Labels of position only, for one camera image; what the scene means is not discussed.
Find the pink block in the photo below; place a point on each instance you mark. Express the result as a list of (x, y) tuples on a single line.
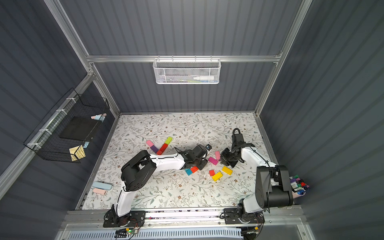
[(217, 155), (149, 143)]

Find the yellow sticky note pad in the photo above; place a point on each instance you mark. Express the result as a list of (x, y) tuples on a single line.
[(77, 153)]

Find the purple block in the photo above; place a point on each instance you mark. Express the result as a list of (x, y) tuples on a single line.
[(154, 149)]

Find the yellow block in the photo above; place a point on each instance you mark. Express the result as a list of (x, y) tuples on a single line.
[(227, 170), (217, 176)]

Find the magenta block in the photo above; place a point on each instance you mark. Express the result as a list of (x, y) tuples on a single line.
[(213, 161)]

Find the pink marker cup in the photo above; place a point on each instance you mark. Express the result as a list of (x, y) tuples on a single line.
[(299, 186)]

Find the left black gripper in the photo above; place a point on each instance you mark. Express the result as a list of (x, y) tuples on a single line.
[(201, 156)]

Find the pastel eraser blocks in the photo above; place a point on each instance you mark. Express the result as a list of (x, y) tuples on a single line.
[(101, 188)]

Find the lime green block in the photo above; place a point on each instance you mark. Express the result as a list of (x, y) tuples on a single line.
[(168, 140)]

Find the long red block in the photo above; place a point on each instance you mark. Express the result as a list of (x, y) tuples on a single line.
[(164, 147)]

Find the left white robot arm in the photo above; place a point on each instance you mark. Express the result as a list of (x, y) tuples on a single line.
[(136, 172)]

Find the white bottle in basket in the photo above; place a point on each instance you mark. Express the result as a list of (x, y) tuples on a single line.
[(204, 78)]

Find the small teal cube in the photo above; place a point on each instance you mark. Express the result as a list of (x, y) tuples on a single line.
[(188, 172)]

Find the black wire basket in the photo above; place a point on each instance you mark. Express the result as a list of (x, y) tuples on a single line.
[(45, 141)]

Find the black pad in basket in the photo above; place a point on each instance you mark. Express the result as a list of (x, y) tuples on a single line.
[(80, 129)]

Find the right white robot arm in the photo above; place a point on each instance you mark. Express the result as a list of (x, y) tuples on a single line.
[(272, 187)]

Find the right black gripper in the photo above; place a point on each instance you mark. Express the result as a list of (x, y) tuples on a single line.
[(229, 156)]

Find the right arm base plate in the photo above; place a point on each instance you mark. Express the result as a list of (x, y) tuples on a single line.
[(234, 216)]

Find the white wire mesh basket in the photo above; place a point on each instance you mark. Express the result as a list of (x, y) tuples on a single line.
[(183, 72)]

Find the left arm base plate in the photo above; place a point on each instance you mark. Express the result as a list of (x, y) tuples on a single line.
[(132, 219)]

